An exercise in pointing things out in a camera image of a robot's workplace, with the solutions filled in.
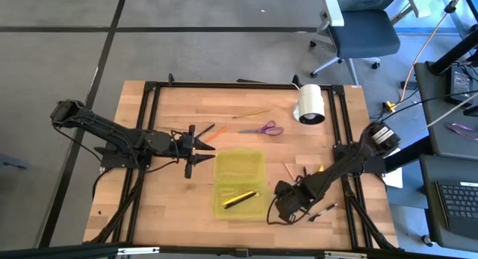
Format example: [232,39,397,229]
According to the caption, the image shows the transparent yellow-green supply box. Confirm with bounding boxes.
[211,147,269,221]

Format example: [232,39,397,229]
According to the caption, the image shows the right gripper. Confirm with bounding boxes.
[274,179,313,225]

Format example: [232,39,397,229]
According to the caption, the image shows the black desk leg bar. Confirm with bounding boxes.
[383,137,430,172]
[427,34,478,76]

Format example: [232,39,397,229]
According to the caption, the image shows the yellow highlighter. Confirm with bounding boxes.
[223,190,258,210]

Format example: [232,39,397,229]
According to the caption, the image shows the black laptop keyboard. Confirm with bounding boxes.
[435,180,478,242]

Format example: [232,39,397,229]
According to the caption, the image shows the purple ribbon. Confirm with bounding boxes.
[447,122,478,141]

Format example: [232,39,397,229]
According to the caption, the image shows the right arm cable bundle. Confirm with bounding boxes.
[342,175,399,251]

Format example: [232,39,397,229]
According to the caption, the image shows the natural wood pencil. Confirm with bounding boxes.
[282,161,297,181]

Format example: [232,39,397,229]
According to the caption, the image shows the black power cable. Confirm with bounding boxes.
[371,87,478,122]

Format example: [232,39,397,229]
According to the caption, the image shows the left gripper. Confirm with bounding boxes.
[170,123,217,180]

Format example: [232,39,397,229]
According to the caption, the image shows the black aluminium table frame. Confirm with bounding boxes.
[82,72,400,252]

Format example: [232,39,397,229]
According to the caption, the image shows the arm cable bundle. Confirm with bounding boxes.
[89,167,147,245]
[342,175,399,251]

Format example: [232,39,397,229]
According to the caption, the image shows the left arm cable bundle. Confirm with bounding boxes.
[89,167,147,245]

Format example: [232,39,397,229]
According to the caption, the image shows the slim black pen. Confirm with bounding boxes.
[195,123,217,140]

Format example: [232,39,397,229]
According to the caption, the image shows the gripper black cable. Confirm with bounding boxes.
[144,128,187,174]
[265,197,299,226]

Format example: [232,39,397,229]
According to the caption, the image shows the grey office chair white armrests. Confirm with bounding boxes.
[308,0,432,87]

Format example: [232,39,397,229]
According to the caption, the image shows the white cylindrical lamp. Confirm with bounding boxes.
[292,83,326,126]

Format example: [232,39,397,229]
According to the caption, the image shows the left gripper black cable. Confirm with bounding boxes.
[144,128,187,174]

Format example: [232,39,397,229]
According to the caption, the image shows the yellow pencil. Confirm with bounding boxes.
[231,108,272,120]

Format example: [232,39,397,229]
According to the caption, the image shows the black rig beam silver brackets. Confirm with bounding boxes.
[0,243,478,259]

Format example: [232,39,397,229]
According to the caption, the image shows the black pen silver tip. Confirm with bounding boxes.
[308,202,339,222]

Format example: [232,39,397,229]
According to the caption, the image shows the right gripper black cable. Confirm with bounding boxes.
[265,197,299,226]

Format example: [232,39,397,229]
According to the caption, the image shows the dark grey desk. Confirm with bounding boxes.
[418,153,478,252]
[413,60,478,157]

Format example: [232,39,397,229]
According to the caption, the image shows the light grey cable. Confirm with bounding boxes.
[418,101,478,134]

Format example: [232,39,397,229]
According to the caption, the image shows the purple-handled scissors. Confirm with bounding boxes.
[238,119,285,137]

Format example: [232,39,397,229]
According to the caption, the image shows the white paper sheet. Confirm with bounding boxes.
[381,166,404,190]

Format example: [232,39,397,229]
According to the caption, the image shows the orange pencil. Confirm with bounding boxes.
[203,125,232,143]

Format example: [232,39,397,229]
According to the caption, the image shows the tan cable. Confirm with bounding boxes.
[399,10,451,103]

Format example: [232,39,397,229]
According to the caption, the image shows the black power adapter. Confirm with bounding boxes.
[445,66,474,106]

